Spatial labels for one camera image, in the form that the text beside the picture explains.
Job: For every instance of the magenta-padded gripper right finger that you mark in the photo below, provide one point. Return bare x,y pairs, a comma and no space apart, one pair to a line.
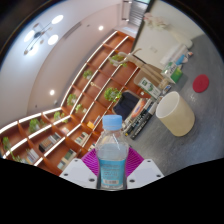
145,171

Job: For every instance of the chair with dark jacket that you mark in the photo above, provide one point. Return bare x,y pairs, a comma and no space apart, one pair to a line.
126,105

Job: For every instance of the stack of dark books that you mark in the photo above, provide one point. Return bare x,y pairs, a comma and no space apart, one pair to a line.
140,123

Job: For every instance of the small green box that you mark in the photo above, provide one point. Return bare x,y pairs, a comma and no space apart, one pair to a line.
177,75

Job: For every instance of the ceiling air vent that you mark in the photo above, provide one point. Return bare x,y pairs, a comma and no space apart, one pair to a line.
72,30

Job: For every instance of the wooden wall shelf unit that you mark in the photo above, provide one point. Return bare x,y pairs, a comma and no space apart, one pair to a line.
96,66

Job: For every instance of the stack of white books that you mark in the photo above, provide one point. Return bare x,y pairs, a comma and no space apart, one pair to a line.
173,53

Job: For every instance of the cream cylindrical cup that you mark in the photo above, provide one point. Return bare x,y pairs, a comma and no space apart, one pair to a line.
178,118

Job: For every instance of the branched ceiling lamp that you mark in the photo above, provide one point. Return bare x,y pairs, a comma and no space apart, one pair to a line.
38,35

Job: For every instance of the grey curtain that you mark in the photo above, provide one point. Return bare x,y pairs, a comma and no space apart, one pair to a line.
138,11

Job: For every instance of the flat round red coaster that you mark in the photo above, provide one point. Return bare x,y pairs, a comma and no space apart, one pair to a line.
201,83

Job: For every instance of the clear blue-capped water bottle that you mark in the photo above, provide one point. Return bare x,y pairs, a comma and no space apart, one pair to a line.
112,156

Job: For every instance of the recessed ceiling spotlight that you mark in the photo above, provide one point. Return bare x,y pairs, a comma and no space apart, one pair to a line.
100,28
52,92

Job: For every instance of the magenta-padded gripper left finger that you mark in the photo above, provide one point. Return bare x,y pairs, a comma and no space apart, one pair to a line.
78,171

